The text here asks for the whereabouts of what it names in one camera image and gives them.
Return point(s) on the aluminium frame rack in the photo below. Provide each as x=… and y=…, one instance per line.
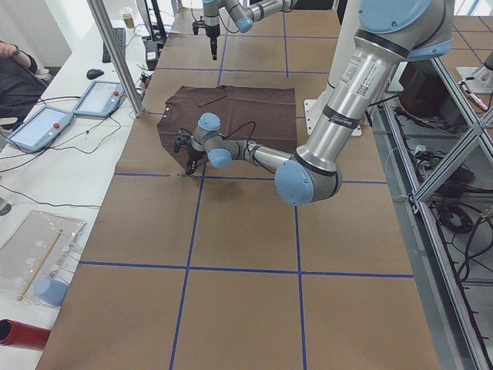
x=435, y=126

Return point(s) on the aluminium frame post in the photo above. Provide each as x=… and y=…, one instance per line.
x=104, y=26

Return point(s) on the left teach pendant tablet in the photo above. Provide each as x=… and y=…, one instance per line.
x=41, y=129

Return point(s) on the right teach pendant tablet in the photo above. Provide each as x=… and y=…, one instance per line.
x=100, y=100

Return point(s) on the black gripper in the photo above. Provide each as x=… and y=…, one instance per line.
x=212, y=31
x=193, y=155

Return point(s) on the paper coffee cup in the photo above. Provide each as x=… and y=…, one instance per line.
x=127, y=16

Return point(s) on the dark brown t-shirt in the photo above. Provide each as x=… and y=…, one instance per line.
x=267, y=116

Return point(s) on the clear plastic bag sheet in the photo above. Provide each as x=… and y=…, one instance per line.
x=25, y=247

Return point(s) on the blue plastic cap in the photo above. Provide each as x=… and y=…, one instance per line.
x=51, y=291

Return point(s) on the teach pendant tablet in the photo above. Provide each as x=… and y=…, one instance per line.
x=41, y=129
x=100, y=100

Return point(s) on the black computer mouse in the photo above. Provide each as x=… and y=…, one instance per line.
x=94, y=73

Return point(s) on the red cylinder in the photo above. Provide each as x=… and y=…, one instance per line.
x=21, y=335

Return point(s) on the wooden dowel stick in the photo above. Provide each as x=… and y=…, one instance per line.
x=39, y=265

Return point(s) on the seated person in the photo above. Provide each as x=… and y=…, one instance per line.
x=20, y=87

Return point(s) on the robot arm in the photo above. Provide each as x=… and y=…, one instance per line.
x=243, y=16
x=387, y=33

